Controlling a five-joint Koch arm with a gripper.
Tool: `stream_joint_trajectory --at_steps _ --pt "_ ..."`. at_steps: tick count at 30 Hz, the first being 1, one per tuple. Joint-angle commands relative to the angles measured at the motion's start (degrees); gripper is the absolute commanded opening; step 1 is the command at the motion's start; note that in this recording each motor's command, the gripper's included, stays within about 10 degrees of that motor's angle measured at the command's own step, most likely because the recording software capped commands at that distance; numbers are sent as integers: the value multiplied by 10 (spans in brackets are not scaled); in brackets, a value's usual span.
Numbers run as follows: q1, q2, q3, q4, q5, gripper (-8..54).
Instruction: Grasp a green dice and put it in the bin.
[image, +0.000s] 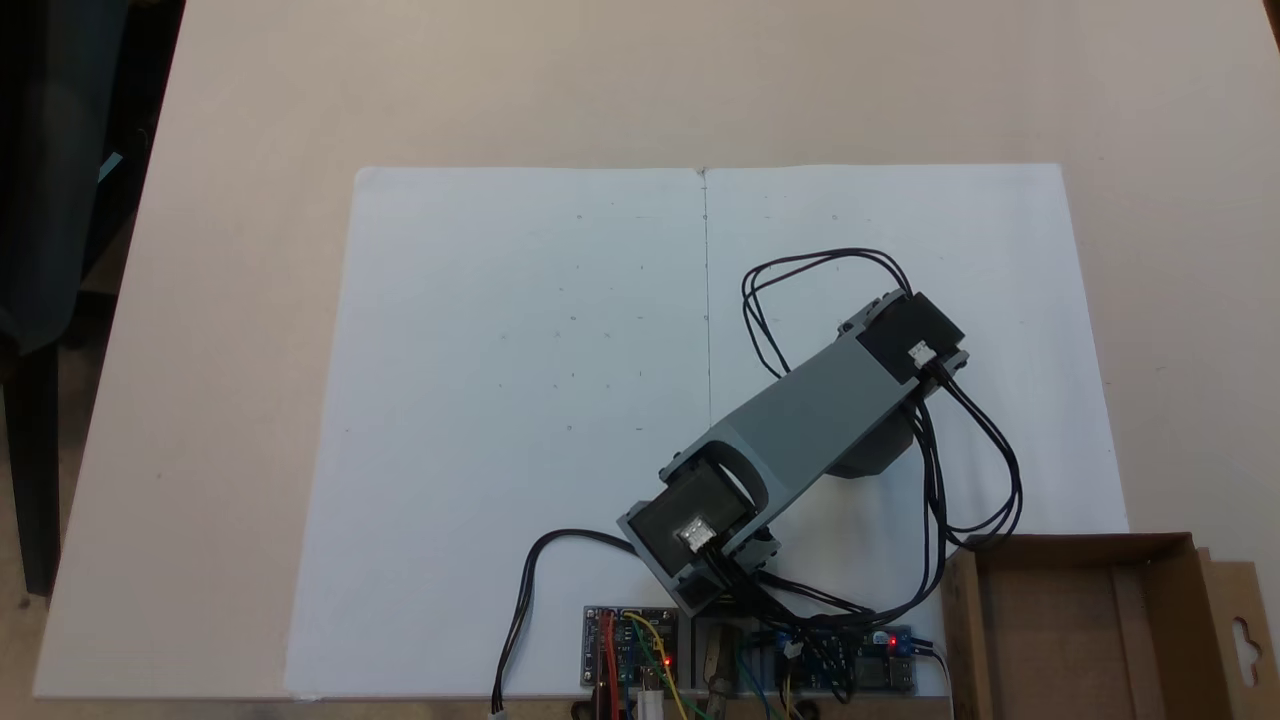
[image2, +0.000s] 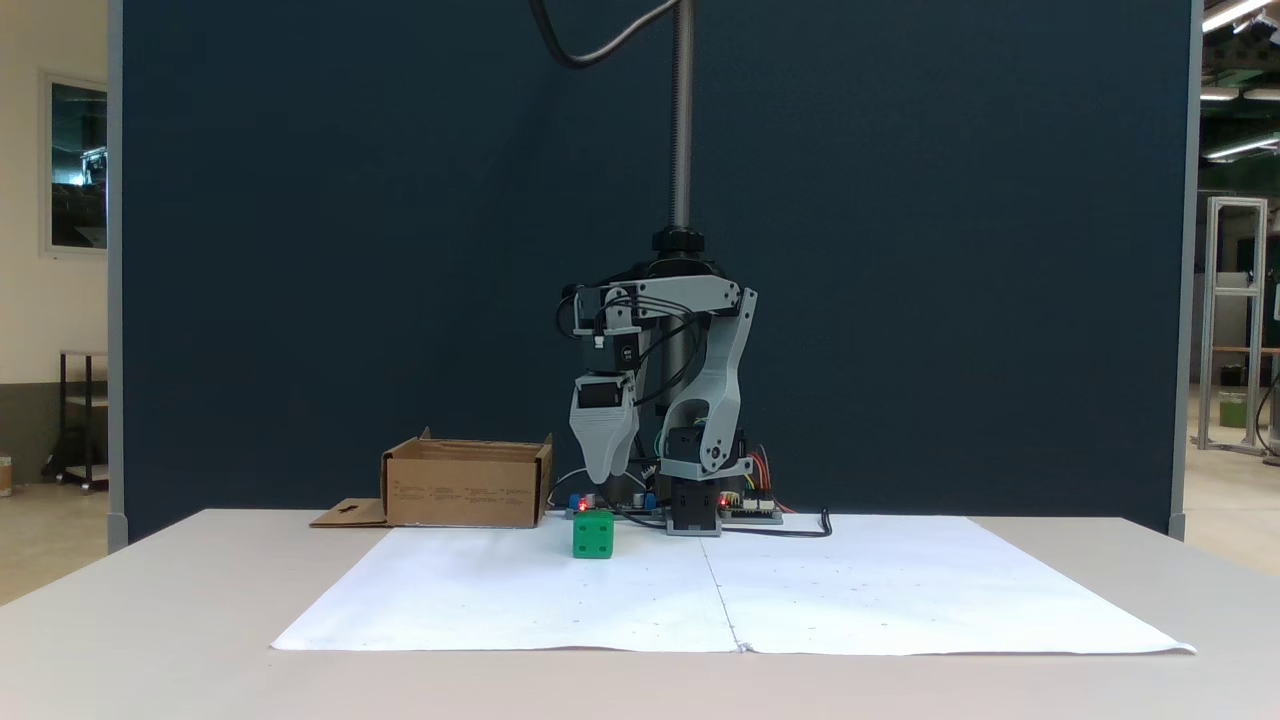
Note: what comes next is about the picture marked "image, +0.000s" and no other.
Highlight circuit board with coloured wires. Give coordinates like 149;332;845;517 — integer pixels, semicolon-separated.
583;605;682;691

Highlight red wire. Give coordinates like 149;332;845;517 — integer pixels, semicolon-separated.
598;612;623;720

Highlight dark chair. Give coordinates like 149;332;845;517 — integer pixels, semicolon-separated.
0;0;187;601

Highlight brown cardboard box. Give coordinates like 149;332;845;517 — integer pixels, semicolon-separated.
938;533;1280;720

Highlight black gripper motor cable loop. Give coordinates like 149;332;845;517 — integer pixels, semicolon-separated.
741;247;914;380

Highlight blue circuit board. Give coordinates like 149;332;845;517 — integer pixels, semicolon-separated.
770;625;917;695

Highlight white paper sheet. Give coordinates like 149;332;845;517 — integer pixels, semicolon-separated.
285;166;711;699
700;163;1131;697

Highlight black arm motor cable bundle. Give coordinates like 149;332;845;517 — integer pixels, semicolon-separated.
740;375;1024;641

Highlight black power cable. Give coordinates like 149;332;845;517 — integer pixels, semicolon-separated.
489;529;641;717

